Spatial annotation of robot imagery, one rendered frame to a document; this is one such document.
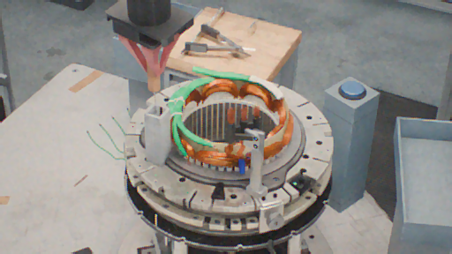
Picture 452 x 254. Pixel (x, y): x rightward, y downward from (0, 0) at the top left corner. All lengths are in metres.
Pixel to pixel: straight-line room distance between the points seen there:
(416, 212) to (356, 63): 2.18
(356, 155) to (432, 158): 0.20
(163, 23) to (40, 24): 2.62
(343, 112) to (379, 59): 2.00
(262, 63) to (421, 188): 0.37
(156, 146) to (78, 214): 0.44
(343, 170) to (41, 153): 0.62
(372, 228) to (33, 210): 0.64
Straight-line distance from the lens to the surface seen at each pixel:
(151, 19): 1.13
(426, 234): 1.32
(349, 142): 1.59
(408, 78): 3.46
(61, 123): 1.91
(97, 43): 3.59
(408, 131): 1.50
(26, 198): 1.74
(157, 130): 1.27
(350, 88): 1.57
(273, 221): 1.24
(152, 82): 1.22
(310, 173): 1.30
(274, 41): 1.64
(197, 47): 1.57
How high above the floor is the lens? 1.95
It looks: 38 degrees down
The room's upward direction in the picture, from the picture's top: 1 degrees clockwise
